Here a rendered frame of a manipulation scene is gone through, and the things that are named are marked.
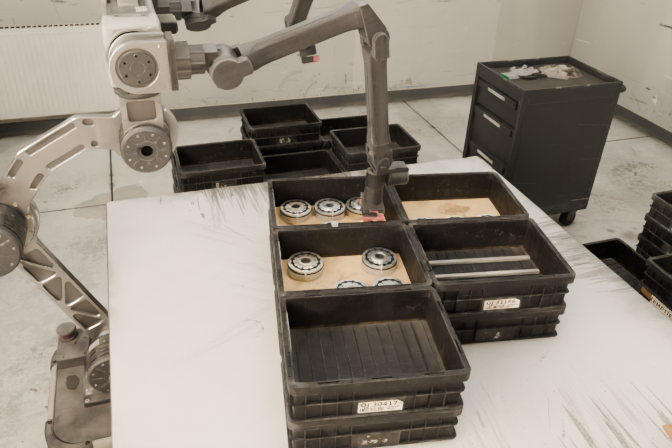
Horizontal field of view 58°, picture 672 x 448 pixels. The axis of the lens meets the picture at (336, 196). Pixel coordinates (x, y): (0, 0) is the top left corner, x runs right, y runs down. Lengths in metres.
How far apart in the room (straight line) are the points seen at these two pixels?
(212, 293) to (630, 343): 1.23
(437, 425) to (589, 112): 2.28
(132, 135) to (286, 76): 3.22
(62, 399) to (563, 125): 2.59
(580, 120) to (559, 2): 2.55
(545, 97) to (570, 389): 1.79
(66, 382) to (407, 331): 1.29
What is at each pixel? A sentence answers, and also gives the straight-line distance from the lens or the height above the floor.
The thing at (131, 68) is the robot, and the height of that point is 1.45.
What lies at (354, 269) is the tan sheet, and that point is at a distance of 1.78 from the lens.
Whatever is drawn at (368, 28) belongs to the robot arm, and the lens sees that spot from 1.54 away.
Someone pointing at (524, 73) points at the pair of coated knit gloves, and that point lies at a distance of 3.42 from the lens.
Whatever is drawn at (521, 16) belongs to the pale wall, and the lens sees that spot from 5.66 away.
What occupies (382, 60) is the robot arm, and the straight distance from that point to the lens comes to 1.57.
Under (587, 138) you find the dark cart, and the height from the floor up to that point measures 0.59.
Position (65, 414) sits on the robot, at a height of 0.24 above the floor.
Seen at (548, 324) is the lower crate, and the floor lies 0.76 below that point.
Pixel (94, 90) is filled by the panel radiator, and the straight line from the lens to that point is 4.63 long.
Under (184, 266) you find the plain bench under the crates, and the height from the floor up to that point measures 0.70.
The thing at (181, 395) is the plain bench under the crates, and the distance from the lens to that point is 1.64.
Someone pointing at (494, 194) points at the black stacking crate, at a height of 0.87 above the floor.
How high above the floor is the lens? 1.91
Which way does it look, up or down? 30 degrees down
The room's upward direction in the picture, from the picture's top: 3 degrees clockwise
